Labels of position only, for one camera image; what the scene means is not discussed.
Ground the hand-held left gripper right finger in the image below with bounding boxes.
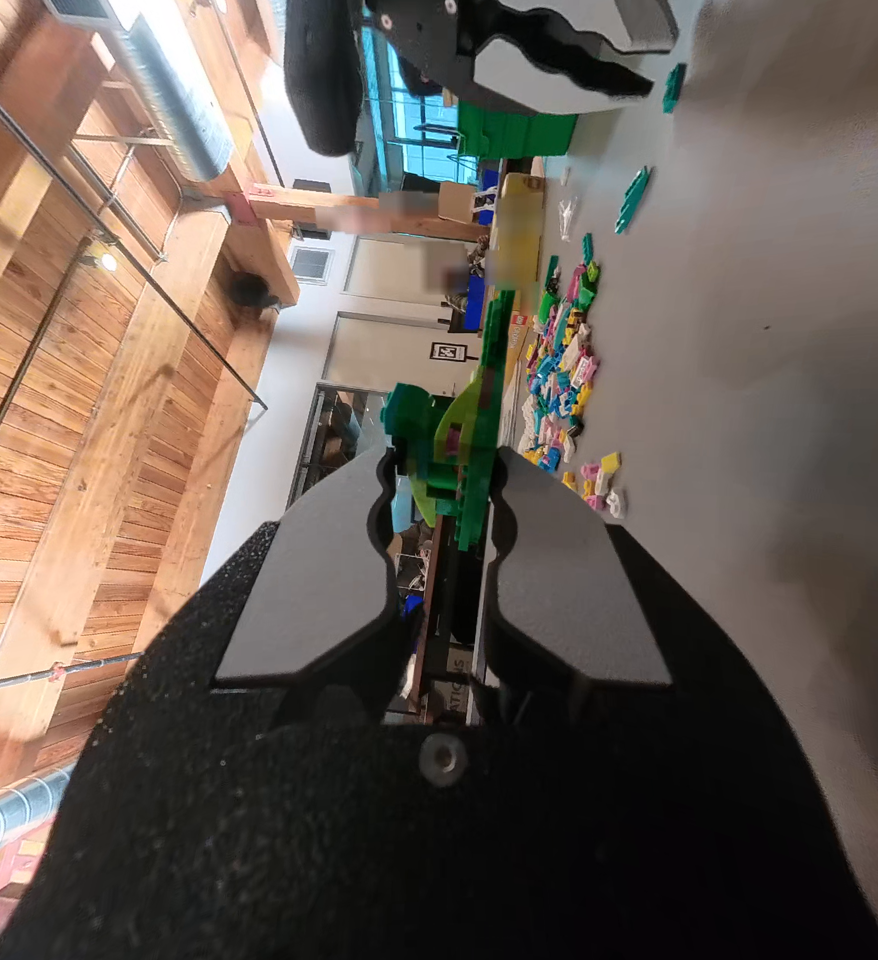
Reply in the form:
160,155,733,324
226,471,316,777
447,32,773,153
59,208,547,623
482,446,674,726

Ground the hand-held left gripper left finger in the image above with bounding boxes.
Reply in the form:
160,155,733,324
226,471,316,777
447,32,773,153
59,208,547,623
212,446,426,726

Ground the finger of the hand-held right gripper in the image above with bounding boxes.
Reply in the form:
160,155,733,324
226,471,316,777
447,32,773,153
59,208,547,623
472,31,655,117
493,0,681,55

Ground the green toy brick model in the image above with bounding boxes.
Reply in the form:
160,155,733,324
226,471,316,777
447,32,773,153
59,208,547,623
380,288,521,558

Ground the pile of colourful toy bricks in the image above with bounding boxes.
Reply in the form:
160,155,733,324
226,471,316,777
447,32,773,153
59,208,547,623
517,232,629,520

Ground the yellow toy set box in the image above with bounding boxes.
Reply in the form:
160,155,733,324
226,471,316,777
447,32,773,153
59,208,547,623
484,172,546,395

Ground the green storage bin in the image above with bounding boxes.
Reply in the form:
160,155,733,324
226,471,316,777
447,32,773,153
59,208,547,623
456,97,579,160

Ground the cardboard box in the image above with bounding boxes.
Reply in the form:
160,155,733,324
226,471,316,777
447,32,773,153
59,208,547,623
437,180,486,224

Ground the teal long toy brick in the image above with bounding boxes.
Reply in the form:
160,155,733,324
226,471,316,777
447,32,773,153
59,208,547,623
614,166,654,236

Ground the black round ceiling fixture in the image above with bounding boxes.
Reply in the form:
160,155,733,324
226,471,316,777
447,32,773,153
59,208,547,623
227,270,284,312

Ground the wooden support post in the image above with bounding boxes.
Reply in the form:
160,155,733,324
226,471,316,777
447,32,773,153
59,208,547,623
247,183,485,243

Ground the silver flexible air duct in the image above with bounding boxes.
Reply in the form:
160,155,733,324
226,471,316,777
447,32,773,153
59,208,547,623
0,766,72,873
45,0,233,183

